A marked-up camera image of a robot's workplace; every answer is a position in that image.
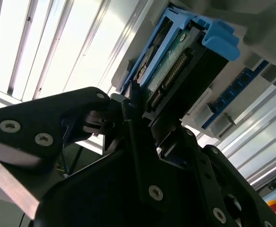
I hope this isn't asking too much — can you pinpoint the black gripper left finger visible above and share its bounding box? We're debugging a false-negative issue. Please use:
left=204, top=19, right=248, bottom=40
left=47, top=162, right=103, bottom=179
left=0, top=79, right=171, bottom=219

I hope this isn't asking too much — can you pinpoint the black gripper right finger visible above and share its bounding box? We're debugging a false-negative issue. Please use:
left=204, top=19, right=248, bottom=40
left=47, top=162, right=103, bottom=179
left=177, top=117, right=276, bottom=227

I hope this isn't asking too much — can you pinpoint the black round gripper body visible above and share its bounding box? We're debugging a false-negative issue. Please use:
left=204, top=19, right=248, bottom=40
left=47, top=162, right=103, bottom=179
left=33, top=141, right=276, bottom=227

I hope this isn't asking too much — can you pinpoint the hard disk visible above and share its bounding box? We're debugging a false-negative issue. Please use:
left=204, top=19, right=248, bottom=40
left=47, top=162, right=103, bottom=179
left=117, top=6, right=240, bottom=120

